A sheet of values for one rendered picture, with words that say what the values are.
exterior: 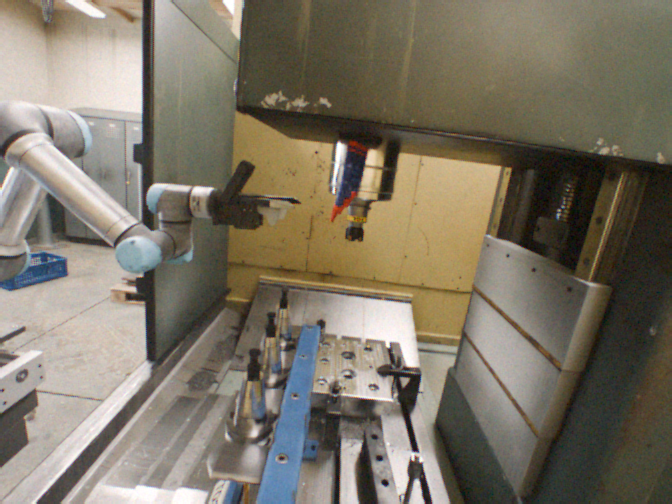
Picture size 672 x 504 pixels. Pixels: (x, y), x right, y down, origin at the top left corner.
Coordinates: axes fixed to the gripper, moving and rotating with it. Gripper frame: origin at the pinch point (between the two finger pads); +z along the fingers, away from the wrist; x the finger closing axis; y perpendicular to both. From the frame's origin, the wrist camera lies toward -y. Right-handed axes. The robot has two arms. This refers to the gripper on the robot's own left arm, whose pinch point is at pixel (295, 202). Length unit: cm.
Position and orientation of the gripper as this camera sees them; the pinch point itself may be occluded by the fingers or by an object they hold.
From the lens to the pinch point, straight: 81.9
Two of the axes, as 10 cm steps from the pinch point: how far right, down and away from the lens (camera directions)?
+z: 10.0, 0.9, -0.1
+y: -0.9, 9.7, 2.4
